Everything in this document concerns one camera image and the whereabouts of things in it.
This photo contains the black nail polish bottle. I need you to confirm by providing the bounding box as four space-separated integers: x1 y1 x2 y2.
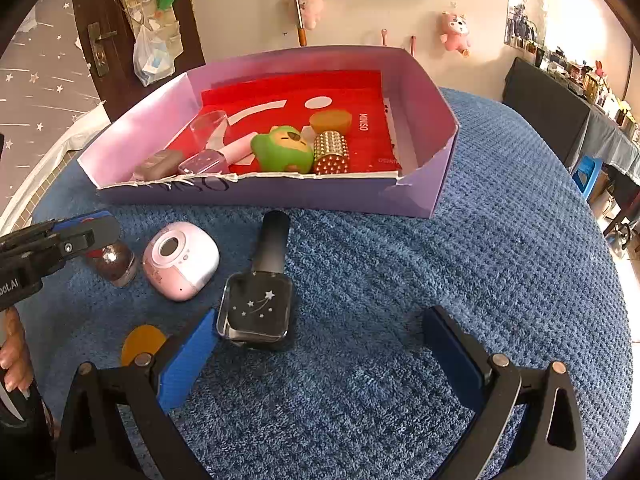
216 210 294 351

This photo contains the blue towel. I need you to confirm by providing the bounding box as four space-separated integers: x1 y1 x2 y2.
17 87 628 480

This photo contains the brown door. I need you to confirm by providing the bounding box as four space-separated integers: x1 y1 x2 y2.
70 0 207 123

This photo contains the person's left hand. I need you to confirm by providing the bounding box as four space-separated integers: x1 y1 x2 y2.
0 307 37 395

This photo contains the pink oval case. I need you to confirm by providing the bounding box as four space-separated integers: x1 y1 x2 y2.
142 221 221 302

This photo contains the pink nail polish bottle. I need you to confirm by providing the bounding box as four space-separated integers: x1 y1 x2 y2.
177 132 258 177

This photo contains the orange round sponge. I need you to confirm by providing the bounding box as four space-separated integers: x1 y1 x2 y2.
309 110 351 135

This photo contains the wall mirror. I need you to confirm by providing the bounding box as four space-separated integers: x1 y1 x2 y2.
506 0 548 53

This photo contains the clear plastic cup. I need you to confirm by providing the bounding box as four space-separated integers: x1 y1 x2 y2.
190 110 230 153

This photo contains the blue plastic stool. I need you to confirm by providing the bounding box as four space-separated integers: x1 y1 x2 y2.
570 155 606 201

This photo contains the red-tipped stick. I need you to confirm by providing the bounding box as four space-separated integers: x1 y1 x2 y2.
287 0 308 48

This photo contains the gold studded cylinder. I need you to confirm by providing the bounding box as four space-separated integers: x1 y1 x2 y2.
313 130 349 175

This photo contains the orange dome-shaped block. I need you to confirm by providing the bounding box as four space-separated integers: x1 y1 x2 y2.
121 325 168 368

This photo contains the metal door handle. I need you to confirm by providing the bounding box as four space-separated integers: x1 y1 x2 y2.
87 22 118 78

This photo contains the clear plastic bag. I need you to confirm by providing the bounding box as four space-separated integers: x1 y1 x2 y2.
132 25 176 87

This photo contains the cloth-covered side table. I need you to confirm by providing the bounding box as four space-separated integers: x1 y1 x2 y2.
501 56 640 186

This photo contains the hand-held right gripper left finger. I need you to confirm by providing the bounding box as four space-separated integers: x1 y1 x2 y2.
55 307 221 480

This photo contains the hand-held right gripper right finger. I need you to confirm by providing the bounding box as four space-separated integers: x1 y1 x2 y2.
421 305 587 480

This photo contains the purple cardboard box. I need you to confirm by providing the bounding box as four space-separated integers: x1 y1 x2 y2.
77 45 458 219

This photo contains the pink plush toy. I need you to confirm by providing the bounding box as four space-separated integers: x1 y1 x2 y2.
439 11 473 57
295 0 325 30

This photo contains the red-capped glitter bottle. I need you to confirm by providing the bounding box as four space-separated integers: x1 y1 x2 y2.
82 217 138 288

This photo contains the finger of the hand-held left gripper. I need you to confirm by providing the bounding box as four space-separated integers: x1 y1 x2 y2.
0 230 98 275
30 211 122 251

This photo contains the brown eyeshadow case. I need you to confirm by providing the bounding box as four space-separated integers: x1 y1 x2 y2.
132 149 185 181

